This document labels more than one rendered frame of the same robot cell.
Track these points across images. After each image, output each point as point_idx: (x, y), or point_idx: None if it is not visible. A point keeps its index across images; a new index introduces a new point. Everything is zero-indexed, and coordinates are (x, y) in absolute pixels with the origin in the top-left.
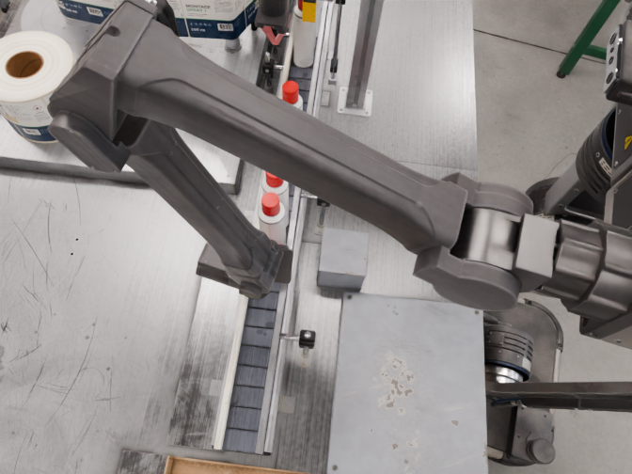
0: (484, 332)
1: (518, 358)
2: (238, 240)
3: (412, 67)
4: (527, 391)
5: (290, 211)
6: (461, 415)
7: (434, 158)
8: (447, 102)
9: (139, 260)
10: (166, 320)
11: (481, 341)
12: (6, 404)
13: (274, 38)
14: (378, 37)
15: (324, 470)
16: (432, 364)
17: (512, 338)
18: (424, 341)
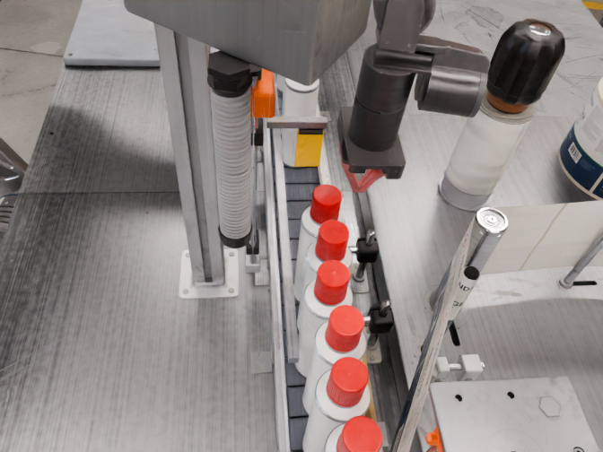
0: None
1: (6, 201)
2: None
3: (94, 366)
4: (13, 150)
5: (277, 97)
6: (103, 3)
7: (83, 202)
8: (38, 296)
9: (415, 76)
10: (366, 45)
11: (72, 38)
12: (451, 4)
13: (362, 183)
14: (164, 438)
15: None
16: (124, 24)
17: (6, 218)
18: (129, 35)
